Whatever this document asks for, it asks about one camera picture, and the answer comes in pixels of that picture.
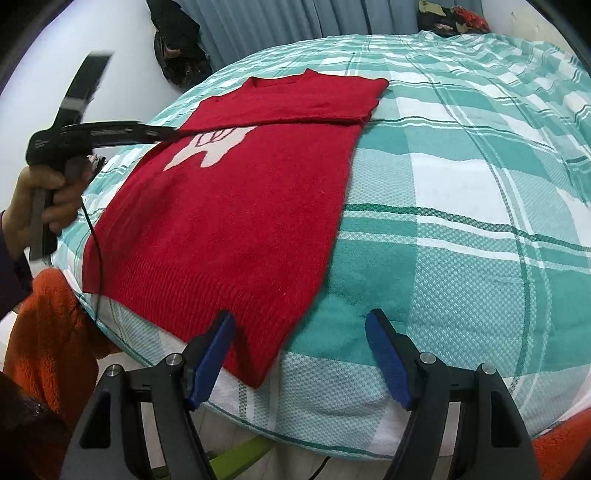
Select person's dark jacket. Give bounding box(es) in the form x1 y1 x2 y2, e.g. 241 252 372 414
0 369 71 480

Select person's left forearm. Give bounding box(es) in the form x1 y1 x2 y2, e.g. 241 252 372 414
0 210 34 320

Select black cable on floor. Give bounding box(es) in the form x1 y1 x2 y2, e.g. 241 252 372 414
302 455 334 480

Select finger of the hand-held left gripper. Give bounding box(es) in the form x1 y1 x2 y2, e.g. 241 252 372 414
68 120 179 150
52 51 115 128

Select pile of colourful clothes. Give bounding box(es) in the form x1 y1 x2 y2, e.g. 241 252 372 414
414 0 491 38

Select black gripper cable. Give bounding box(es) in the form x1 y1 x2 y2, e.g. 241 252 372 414
81 198 104 325

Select blue-grey curtain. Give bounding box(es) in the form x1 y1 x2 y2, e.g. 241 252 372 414
178 0 420 78

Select red sweater with white rabbit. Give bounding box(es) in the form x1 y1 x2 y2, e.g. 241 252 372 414
82 69 389 389

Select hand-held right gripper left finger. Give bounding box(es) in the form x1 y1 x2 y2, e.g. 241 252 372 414
60 311 237 480

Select green checked bed blanket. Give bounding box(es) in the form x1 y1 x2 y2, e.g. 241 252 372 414
51 31 591 462

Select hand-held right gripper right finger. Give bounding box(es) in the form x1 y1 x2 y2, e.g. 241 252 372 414
366 308 541 480

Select dark hanging clothes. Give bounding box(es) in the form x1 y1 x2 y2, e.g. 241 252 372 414
147 0 214 88

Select person's orange fleece pants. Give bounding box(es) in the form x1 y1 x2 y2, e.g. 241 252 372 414
4 268 591 480

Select person's left hand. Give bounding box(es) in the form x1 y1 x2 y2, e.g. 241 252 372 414
9 159 92 253

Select green floor object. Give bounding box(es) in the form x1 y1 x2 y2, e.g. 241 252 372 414
152 436 274 480

